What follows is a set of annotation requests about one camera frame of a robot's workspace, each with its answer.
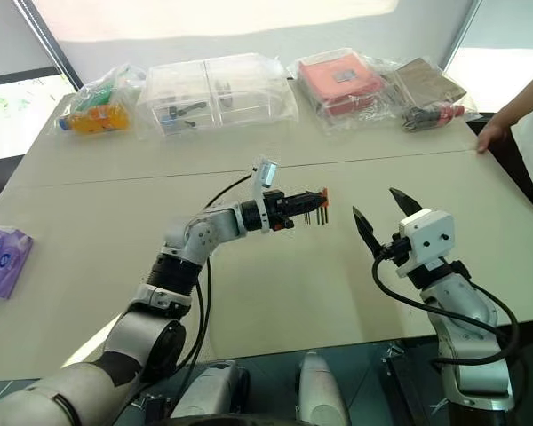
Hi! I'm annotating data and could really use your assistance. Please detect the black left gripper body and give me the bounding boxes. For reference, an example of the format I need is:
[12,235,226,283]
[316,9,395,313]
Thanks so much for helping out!
[266,189,297,232]

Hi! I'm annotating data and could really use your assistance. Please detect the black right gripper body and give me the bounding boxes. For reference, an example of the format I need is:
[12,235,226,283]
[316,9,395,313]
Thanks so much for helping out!
[381,231,412,269]

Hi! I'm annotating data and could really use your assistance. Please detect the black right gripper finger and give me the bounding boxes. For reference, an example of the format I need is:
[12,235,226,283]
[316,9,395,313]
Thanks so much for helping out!
[352,205,386,259]
[388,187,424,219]

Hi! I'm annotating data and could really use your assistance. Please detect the person's bare hand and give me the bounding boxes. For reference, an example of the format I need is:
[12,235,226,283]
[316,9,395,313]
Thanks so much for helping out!
[476,122,512,154]

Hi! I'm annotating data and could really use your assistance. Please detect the brown paper bag with tools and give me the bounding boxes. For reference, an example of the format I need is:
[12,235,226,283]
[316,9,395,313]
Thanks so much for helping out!
[393,56,480,134]

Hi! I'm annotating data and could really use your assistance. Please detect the red box in plastic bag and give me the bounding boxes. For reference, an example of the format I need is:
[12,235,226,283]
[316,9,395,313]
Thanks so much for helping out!
[287,46,403,135]

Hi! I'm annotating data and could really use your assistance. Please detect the clear plastic drawer box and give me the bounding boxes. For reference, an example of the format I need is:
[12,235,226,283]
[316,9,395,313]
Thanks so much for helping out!
[135,52,299,139]

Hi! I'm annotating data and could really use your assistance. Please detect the black small tool in drawer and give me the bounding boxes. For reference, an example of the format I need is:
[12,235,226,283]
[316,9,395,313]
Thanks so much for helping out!
[167,101,208,115]

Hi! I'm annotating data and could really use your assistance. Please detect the white rounded robot body part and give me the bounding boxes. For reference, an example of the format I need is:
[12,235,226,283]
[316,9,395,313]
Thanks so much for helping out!
[296,351,352,426]

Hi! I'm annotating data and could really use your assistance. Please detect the silver rounded robot body part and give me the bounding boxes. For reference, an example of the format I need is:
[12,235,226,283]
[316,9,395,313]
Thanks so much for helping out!
[168,359,252,421]

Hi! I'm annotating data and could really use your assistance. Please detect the bagged orange drink bottle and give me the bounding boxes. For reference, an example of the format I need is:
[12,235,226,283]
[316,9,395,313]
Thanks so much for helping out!
[48,65,143,138]

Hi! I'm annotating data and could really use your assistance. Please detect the white board with green marks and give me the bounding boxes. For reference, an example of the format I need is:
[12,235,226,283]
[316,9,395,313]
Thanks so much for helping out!
[0,73,79,164]

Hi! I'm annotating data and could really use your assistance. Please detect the purple tissue pack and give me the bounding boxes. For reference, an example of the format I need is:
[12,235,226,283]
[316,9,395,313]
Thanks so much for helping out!
[0,224,35,302]

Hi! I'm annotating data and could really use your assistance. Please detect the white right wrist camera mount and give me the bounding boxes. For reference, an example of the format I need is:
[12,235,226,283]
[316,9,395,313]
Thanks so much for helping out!
[397,208,455,279]

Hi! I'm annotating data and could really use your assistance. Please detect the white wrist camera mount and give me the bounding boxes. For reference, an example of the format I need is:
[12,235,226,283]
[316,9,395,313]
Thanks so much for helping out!
[250,154,280,233]
[397,208,455,279]

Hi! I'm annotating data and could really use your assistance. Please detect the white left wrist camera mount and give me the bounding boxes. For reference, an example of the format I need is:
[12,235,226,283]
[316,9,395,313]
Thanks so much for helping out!
[250,154,280,233]

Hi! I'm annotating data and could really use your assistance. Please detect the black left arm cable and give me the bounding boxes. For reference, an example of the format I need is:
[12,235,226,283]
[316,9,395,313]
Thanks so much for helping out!
[175,173,255,378]

